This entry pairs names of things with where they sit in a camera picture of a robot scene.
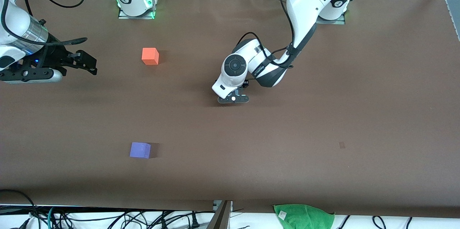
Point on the orange block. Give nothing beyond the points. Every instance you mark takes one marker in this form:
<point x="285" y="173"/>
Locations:
<point x="149" y="56"/>

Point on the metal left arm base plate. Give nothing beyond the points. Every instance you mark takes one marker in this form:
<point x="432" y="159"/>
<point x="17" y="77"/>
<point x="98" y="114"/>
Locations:
<point x="336" y="22"/>

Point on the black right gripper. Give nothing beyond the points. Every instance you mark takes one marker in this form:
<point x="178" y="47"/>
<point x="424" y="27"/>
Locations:
<point x="57" y="57"/>

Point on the green cloth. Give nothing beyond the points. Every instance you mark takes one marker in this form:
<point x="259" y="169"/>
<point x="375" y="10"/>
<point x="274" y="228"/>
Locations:
<point x="305" y="218"/>

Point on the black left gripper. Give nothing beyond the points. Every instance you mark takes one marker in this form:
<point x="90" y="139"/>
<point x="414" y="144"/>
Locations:
<point x="245" y="85"/>

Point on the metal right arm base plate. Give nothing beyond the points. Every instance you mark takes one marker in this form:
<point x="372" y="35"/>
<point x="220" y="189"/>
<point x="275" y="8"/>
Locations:
<point x="136" y="17"/>

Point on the purple block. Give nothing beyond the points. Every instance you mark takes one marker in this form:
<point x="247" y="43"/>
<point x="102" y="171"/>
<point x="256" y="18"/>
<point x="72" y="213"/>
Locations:
<point x="139" y="150"/>

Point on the grey metal post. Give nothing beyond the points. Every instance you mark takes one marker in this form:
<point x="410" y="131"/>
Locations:
<point x="221" y="218"/>

